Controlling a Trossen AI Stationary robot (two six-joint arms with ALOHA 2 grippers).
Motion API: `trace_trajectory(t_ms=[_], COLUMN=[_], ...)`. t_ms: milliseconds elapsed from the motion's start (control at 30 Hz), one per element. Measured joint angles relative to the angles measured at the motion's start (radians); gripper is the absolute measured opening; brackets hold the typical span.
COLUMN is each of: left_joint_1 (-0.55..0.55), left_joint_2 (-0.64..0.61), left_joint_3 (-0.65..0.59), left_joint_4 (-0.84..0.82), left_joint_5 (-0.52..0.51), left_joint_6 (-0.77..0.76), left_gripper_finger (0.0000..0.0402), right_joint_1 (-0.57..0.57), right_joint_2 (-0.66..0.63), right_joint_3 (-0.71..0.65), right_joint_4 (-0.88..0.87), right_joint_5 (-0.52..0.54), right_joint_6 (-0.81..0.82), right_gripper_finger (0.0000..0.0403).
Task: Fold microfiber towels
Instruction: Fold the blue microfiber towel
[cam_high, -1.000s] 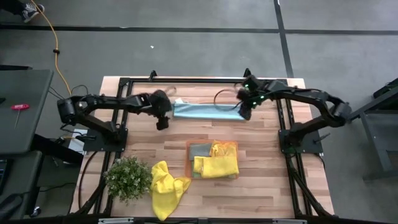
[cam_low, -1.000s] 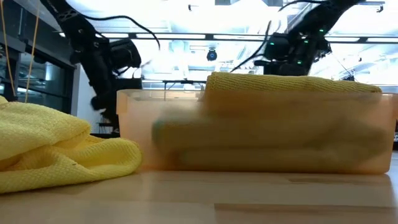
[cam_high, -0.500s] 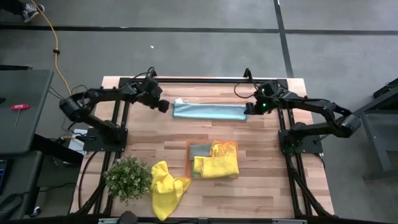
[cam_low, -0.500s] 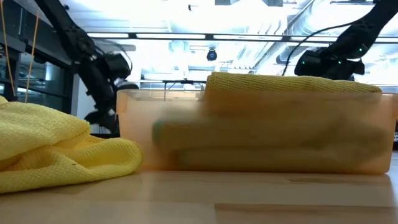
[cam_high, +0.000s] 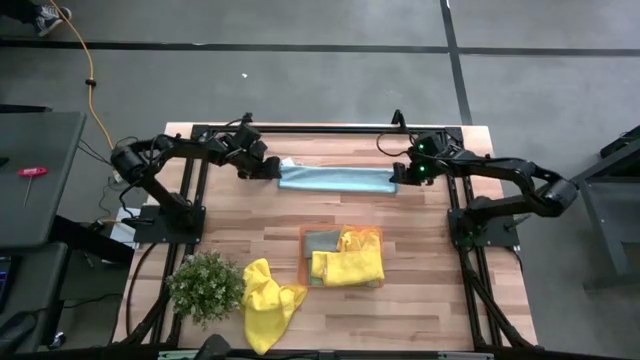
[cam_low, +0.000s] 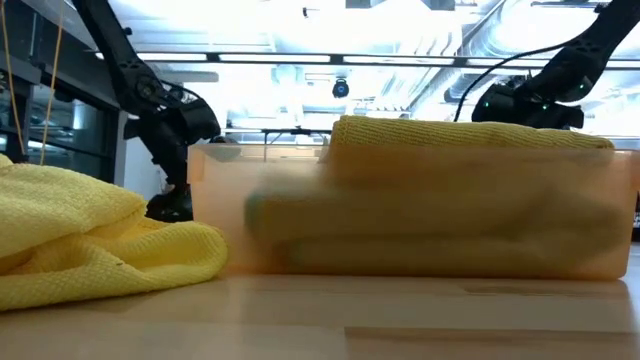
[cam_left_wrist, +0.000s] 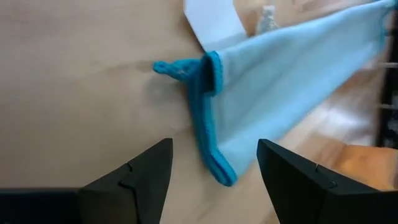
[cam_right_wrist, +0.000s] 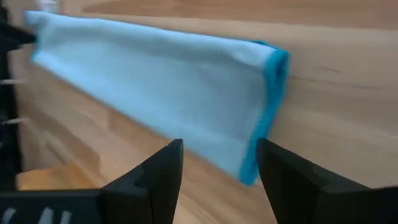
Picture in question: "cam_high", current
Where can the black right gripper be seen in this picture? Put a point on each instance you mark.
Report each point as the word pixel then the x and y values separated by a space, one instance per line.
pixel 427 157

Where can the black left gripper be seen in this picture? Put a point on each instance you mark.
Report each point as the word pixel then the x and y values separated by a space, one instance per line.
pixel 245 147

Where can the blue microfiber towel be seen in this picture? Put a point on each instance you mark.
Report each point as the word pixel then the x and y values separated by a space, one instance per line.
pixel 340 180

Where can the yellow microfiber towel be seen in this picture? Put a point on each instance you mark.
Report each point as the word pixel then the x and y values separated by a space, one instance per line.
pixel 267 305
pixel 350 267
pixel 362 239

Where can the grey microfiber towel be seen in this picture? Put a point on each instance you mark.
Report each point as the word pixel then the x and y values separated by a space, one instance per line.
pixel 320 242

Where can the orange translucent plastic bin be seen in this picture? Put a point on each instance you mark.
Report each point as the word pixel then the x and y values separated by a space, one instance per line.
pixel 301 262

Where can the green microfiber towel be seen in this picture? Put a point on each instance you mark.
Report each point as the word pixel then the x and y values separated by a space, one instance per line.
pixel 314 281

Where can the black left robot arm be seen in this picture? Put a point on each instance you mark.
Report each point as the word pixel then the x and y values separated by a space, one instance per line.
pixel 170 150

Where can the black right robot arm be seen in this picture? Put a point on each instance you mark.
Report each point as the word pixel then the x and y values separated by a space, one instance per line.
pixel 515 175

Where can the small green potted plant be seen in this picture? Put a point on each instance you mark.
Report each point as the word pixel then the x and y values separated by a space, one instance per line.
pixel 205 287

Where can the white paper sheet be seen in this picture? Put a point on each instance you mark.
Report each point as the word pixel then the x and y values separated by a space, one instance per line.
pixel 120 232

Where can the dark rounded object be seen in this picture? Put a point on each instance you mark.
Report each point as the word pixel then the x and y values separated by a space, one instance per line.
pixel 214 347

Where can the dark grey side table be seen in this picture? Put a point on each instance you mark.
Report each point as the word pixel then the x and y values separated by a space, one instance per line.
pixel 35 175

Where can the person's shoe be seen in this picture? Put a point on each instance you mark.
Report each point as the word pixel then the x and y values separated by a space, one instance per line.
pixel 50 17

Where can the black caster wheel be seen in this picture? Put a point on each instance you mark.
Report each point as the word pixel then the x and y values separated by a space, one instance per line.
pixel 56 340

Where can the person's leg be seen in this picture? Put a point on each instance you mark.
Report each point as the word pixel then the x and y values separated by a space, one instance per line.
pixel 15 7

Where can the black table rail frame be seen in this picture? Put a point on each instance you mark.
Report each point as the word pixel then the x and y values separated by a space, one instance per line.
pixel 325 129

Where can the grey metal table frame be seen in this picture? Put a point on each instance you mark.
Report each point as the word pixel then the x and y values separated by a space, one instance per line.
pixel 605 210

